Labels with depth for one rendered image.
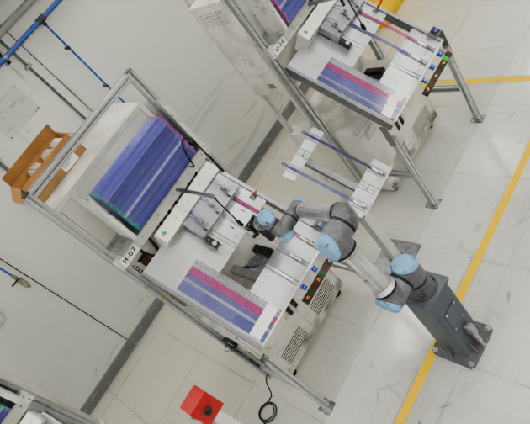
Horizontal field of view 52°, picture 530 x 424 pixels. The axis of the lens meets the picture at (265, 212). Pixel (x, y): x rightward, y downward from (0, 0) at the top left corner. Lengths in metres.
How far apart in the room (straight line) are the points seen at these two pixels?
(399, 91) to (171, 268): 1.66
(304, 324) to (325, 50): 1.65
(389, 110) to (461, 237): 0.88
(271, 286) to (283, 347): 0.62
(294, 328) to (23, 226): 1.99
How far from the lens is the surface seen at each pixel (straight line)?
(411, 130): 3.92
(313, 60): 3.35
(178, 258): 2.82
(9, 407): 2.72
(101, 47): 4.27
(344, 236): 2.19
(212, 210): 2.82
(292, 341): 3.33
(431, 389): 3.06
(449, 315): 2.74
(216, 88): 4.76
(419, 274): 2.50
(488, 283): 3.23
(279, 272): 2.80
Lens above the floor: 2.65
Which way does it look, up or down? 36 degrees down
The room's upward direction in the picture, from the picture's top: 44 degrees counter-clockwise
